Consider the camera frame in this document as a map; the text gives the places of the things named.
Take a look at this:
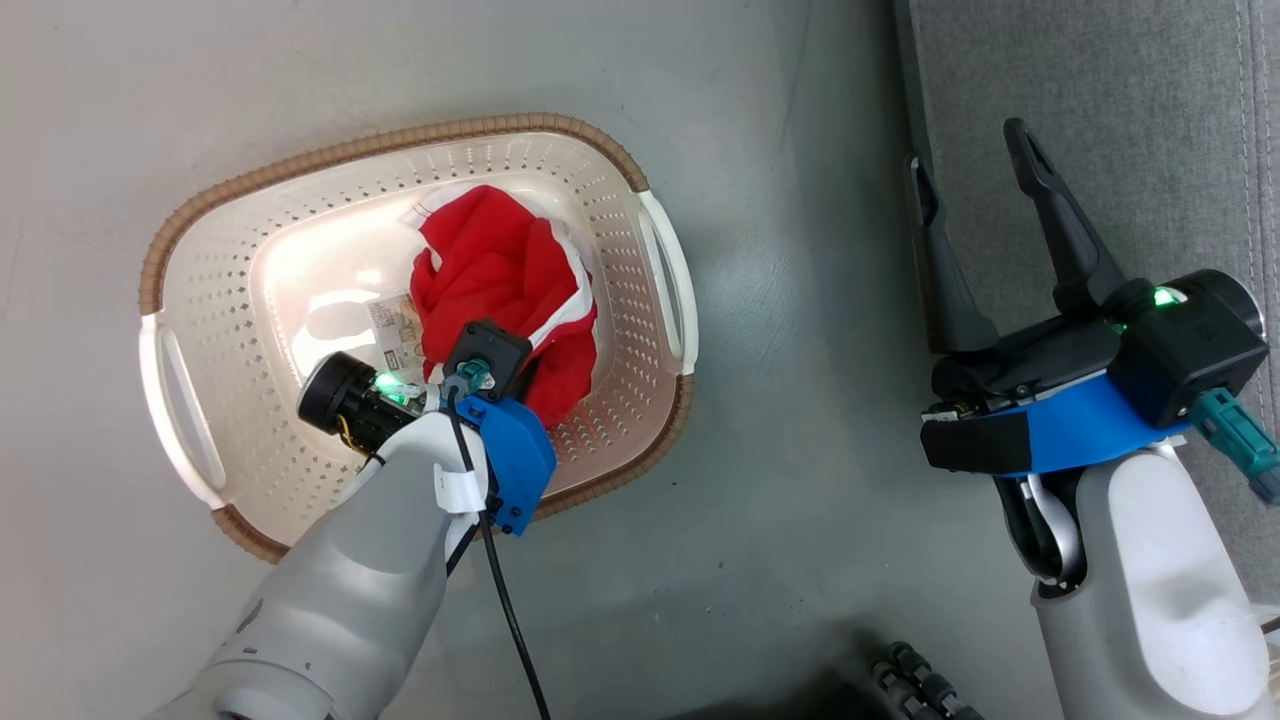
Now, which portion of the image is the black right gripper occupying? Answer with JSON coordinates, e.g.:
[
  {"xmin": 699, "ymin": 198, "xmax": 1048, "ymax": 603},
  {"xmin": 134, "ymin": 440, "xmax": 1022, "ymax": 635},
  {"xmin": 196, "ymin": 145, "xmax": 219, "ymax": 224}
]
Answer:
[{"xmin": 904, "ymin": 117, "xmax": 1191, "ymax": 475}]

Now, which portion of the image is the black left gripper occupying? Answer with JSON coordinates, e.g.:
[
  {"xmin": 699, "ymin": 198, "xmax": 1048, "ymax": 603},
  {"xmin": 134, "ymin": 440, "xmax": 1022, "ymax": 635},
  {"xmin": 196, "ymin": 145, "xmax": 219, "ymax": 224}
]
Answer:
[{"xmin": 296, "ymin": 350, "xmax": 447, "ymax": 461}]

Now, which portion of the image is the red and white garment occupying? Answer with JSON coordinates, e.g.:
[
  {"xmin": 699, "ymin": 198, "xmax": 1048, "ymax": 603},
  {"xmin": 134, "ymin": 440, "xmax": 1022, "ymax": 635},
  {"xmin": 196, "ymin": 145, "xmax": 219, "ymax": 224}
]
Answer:
[{"xmin": 404, "ymin": 184, "xmax": 600, "ymax": 432}]

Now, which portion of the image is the grey fabric sofa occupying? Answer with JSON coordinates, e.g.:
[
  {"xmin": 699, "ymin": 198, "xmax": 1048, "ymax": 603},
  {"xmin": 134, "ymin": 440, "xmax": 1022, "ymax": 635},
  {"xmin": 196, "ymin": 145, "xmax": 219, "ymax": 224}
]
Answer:
[{"xmin": 893, "ymin": 0, "xmax": 1280, "ymax": 613}]

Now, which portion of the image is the white basket label sticker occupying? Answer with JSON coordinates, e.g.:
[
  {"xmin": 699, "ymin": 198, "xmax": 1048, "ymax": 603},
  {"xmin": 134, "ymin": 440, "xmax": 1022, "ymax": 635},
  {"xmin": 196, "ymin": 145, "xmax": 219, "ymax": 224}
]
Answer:
[{"xmin": 364, "ymin": 291, "xmax": 428, "ymax": 375}]

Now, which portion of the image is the cream perforated laundry basket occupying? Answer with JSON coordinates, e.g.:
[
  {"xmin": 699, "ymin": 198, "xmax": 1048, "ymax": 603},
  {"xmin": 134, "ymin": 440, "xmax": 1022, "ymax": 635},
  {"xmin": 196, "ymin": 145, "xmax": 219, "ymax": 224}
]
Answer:
[{"xmin": 137, "ymin": 112, "xmax": 700, "ymax": 565}]

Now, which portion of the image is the teal left cable connector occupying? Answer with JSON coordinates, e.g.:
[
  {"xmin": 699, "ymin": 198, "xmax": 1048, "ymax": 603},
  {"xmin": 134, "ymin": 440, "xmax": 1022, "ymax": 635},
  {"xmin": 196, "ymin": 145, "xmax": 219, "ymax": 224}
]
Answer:
[{"xmin": 442, "ymin": 359, "xmax": 497, "ymax": 399}]

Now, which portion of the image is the teal cable connector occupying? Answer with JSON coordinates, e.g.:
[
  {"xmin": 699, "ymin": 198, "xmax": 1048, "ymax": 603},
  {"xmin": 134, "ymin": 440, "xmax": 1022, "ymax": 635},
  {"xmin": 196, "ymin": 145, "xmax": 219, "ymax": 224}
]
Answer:
[
  {"xmin": 442, "ymin": 359, "xmax": 497, "ymax": 399},
  {"xmin": 1188, "ymin": 387, "xmax": 1280, "ymax": 506}
]

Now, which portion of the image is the blue right camera mount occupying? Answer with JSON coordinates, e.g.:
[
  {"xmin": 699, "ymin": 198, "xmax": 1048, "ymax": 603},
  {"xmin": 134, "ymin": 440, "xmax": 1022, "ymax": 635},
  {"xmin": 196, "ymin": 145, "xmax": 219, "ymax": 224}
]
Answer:
[{"xmin": 985, "ymin": 374, "xmax": 1193, "ymax": 478}]

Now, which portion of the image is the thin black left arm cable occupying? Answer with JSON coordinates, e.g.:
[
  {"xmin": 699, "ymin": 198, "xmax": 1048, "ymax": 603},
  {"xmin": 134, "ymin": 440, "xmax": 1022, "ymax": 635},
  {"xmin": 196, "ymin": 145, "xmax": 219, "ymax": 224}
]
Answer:
[{"xmin": 444, "ymin": 384, "xmax": 554, "ymax": 720}]

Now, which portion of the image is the teal right cable connector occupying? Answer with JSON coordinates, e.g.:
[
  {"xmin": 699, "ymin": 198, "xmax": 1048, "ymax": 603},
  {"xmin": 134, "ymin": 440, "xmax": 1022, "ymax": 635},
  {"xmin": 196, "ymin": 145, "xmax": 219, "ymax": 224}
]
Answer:
[{"xmin": 1188, "ymin": 387, "xmax": 1280, "ymax": 506}]

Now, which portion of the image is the black ribbed cable conduit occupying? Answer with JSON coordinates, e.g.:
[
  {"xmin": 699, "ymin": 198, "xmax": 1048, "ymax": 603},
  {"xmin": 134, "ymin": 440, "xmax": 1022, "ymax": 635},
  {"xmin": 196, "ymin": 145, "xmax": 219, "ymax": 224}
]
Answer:
[{"xmin": 866, "ymin": 640, "xmax": 988, "ymax": 720}]

